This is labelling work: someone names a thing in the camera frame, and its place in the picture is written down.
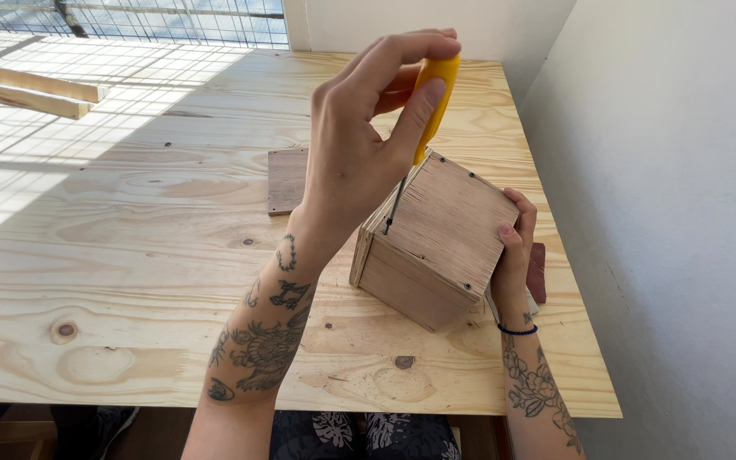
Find person's right hand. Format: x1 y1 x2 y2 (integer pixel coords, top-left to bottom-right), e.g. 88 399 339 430
489 187 539 331

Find person's left hand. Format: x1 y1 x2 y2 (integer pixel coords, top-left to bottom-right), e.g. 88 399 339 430
288 27 463 258

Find plywood box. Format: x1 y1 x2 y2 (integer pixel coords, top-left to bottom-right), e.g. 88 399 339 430
349 148 521 333

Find yellow handled screwdriver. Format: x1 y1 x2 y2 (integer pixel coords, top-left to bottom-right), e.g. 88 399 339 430
382 54 462 235

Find red-brown sanding block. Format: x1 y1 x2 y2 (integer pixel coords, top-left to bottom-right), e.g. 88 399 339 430
526 242 548 305

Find dark brown wooden board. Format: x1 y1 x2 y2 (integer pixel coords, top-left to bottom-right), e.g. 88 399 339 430
267 148 310 216

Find leaf patterned leggings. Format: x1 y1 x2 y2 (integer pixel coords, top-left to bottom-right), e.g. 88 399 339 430
269 411 462 460

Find light wooden strip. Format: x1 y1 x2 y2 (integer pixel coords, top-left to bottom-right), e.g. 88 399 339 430
0 81 92 121
0 66 108 104

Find wire window grille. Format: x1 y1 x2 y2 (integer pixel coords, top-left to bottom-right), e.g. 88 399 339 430
0 0 290 51

